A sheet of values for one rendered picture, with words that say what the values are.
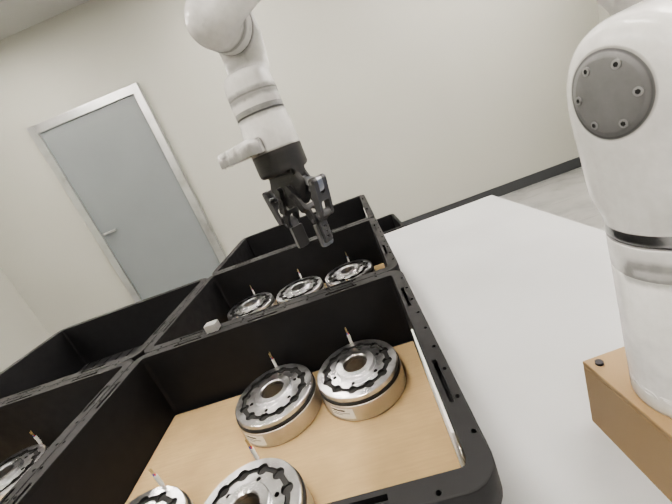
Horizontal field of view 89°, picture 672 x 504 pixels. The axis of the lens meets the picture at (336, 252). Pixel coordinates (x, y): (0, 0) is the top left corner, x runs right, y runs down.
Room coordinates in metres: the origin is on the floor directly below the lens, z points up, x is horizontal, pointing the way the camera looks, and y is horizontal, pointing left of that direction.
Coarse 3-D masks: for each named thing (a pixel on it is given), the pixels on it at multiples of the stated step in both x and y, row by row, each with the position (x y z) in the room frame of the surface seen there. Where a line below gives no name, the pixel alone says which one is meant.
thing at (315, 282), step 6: (312, 276) 0.69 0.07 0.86; (294, 282) 0.70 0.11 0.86; (312, 282) 0.66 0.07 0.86; (318, 282) 0.65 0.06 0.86; (312, 288) 0.63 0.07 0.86; (318, 288) 0.63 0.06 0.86; (282, 294) 0.66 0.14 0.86; (288, 294) 0.65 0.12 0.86; (294, 294) 0.63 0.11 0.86; (300, 294) 0.63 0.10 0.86; (282, 300) 0.63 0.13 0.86; (288, 300) 0.62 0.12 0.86
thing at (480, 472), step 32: (352, 288) 0.41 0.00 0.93; (256, 320) 0.43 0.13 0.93; (416, 320) 0.29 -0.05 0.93; (160, 352) 0.45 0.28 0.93; (448, 384) 0.20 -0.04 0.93; (96, 416) 0.35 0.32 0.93; (448, 416) 0.18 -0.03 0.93; (64, 448) 0.30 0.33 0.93; (480, 448) 0.14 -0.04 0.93; (32, 480) 0.27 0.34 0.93; (416, 480) 0.14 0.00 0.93; (448, 480) 0.13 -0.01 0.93; (480, 480) 0.13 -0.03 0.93
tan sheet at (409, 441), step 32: (416, 352) 0.37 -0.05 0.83; (416, 384) 0.32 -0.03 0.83; (192, 416) 0.42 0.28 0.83; (224, 416) 0.39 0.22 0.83; (320, 416) 0.33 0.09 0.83; (384, 416) 0.29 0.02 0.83; (416, 416) 0.28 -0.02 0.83; (160, 448) 0.38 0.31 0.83; (192, 448) 0.36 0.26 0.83; (224, 448) 0.34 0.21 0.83; (256, 448) 0.32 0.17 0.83; (288, 448) 0.30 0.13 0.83; (320, 448) 0.28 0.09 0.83; (352, 448) 0.27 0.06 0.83; (384, 448) 0.26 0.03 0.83; (416, 448) 0.24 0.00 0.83; (448, 448) 0.23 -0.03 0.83; (192, 480) 0.31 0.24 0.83; (320, 480) 0.25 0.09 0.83; (352, 480) 0.24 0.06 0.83; (384, 480) 0.23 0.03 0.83
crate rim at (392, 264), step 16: (352, 224) 0.72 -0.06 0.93; (384, 240) 0.54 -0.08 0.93; (272, 256) 0.73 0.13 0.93; (384, 256) 0.47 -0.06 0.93; (224, 272) 0.74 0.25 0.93; (384, 272) 0.42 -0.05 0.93; (336, 288) 0.43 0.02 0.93; (192, 304) 0.62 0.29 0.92; (288, 304) 0.44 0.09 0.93; (176, 320) 0.56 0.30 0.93; (240, 320) 0.45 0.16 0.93; (160, 336) 0.51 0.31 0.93; (192, 336) 0.46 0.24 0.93; (144, 352) 0.47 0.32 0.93
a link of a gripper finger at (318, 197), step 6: (324, 174) 0.48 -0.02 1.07; (312, 180) 0.47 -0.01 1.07; (324, 180) 0.48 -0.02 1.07; (312, 186) 0.47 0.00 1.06; (318, 186) 0.47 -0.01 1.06; (324, 186) 0.48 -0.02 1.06; (312, 192) 0.47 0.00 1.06; (318, 192) 0.47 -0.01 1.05; (324, 192) 0.48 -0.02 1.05; (312, 198) 0.48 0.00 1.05; (318, 198) 0.47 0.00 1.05; (324, 198) 0.48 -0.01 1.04; (330, 198) 0.48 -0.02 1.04; (318, 204) 0.47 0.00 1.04; (330, 204) 0.48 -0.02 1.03; (318, 210) 0.48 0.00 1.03; (318, 216) 0.48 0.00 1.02; (324, 216) 0.48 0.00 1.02
